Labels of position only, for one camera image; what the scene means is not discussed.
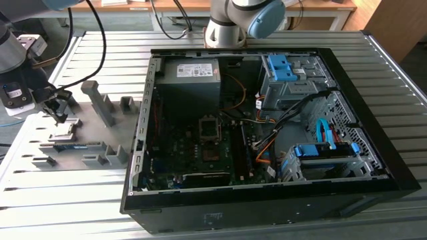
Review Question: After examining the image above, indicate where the grey power supply unit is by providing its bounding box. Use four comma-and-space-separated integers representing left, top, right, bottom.
156, 57, 222, 111

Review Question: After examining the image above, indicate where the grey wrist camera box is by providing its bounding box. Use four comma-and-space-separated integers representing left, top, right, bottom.
15, 34, 47, 55

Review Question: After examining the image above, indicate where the silver CPU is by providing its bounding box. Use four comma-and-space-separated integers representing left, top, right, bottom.
51, 123, 74, 137

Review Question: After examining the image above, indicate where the CPU socket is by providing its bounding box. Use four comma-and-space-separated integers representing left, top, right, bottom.
201, 140, 221, 163

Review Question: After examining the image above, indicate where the metal disk bay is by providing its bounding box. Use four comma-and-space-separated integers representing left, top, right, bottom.
258, 54, 337, 112
277, 142, 381, 182

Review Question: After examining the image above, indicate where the blue flat wire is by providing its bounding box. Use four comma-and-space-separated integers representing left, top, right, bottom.
314, 117, 336, 151

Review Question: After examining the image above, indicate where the black PC case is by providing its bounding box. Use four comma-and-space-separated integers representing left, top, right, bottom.
118, 46, 421, 235

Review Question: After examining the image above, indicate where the green motherboard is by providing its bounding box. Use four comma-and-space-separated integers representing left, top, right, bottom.
144, 109, 277, 191

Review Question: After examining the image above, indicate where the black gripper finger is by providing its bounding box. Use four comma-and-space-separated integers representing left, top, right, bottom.
54, 99, 70, 124
41, 102, 60, 120

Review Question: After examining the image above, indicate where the blue disk carrier handle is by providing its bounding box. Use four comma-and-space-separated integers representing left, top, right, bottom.
266, 54, 292, 73
272, 69, 298, 82

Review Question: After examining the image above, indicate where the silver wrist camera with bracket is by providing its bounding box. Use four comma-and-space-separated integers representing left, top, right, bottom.
0, 81, 34, 117

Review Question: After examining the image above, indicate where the blue RAM stick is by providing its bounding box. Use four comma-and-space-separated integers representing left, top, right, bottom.
51, 142, 90, 151

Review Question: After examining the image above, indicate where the black graphics card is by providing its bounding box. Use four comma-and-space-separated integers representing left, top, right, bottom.
181, 170, 232, 189

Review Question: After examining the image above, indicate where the metal socket cover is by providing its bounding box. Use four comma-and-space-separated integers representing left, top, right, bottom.
197, 114, 224, 141

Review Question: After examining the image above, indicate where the wooden desk white frame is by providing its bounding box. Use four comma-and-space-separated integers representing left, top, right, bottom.
68, 0, 164, 32
158, 0, 357, 32

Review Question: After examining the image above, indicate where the hard disk in blue carrier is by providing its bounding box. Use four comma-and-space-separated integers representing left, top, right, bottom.
292, 142, 360, 160

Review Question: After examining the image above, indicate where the wooden cabinet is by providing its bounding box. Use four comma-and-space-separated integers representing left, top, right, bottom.
342, 0, 427, 65

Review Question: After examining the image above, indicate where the white box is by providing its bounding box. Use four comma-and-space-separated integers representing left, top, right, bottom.
98, 0, 129, 7

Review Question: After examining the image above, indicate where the black cable bundle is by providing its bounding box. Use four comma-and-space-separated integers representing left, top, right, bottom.
270, 90, 336, 141

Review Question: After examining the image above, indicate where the yellow wire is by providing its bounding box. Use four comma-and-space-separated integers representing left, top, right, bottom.
224, 74, 248, 110

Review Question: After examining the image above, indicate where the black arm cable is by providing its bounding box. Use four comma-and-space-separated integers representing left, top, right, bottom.
51, 0, 108, 92

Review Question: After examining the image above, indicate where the grey parts rack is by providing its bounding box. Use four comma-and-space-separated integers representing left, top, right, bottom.
30, 80, 142, 171

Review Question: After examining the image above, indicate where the orange wire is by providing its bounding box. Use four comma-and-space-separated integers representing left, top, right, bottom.
254, 138, 277, 165

